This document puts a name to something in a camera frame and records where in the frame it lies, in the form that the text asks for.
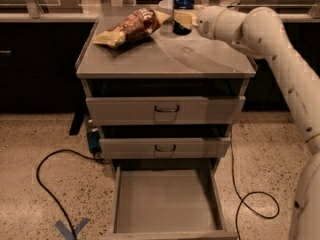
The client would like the black cable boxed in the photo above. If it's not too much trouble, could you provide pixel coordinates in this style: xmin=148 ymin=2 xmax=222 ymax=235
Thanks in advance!
xmin=35 ymin=149 xmax=109 ymax=240
xmin=229 ymin=130 xmax=280 ymax=240

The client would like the grey middle drawer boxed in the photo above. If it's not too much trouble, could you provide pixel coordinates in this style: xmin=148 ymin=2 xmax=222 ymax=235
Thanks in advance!
xmin=100 ymin=137 xmax=230 ymax=159

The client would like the dark counter cabinets background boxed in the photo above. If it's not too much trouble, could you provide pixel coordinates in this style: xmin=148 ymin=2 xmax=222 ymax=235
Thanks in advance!
xmin=0 ymin=22 xmax=320 ymax=113

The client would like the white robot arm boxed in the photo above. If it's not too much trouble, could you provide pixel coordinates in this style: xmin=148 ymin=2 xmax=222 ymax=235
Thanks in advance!
xmin=173 ymin=6 xmax=320 ymax=240

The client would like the blue tape floor mark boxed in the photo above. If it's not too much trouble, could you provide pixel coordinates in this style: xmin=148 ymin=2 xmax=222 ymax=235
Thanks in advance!
xmin=54 ymin=217 xmax=91 ymax=240

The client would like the black cable left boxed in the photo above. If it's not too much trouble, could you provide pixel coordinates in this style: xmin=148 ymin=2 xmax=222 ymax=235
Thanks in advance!
xmin=35 ymin=149 xmax=109 ymax=240

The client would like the black cable right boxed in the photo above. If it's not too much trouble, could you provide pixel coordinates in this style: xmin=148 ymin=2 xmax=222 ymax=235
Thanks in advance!
xmin=229 ymin=130 xmax=280 ymax=240

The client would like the grey drawer cabinet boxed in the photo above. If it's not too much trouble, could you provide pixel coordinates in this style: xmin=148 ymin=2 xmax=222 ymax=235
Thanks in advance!
xmin=77 ymin=24 xmax=256 ymax=168

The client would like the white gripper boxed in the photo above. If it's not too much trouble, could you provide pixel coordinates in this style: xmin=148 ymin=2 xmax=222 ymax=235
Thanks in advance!
xmin=173 ymin=5 xmax=226 ymax=40

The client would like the blue power adapter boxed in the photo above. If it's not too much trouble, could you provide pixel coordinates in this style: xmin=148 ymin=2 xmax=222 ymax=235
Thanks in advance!
xmin=86 ymin=131 xmax=101 ymax=154

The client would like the grey drawer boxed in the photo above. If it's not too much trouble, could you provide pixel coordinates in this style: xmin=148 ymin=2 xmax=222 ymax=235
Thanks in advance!
xmin=86 ymin=96 xmax=245 ymax=126
xmin=100 ymin=137 xmax=230 ymax=159
xmin=101 ymin=166 xmax=237 ymax=240

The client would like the white bowl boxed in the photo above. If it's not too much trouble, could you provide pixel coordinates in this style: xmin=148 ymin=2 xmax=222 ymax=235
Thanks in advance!
xmin=158 ymin=0 xmax=173 ymax=18

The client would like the grey bottom drawer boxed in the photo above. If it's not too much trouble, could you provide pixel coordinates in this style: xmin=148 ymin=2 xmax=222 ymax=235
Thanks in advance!
xmin=101 ymin=166 xmax=237 ymax=240

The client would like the blue pepsi can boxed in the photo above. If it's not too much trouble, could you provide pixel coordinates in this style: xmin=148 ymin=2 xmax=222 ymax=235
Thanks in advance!
xmin=173 ymin=0 xmax=194 ymax=35

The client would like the grey top drawer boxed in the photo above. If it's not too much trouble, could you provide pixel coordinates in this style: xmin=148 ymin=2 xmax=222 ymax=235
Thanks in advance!
xmin=86 ymin=96 xmax=245 ymax=126

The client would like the brown chip bag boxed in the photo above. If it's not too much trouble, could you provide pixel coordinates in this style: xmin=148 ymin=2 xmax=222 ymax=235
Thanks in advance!
xmin=93 ymin=8 xmax=171 ymax=48

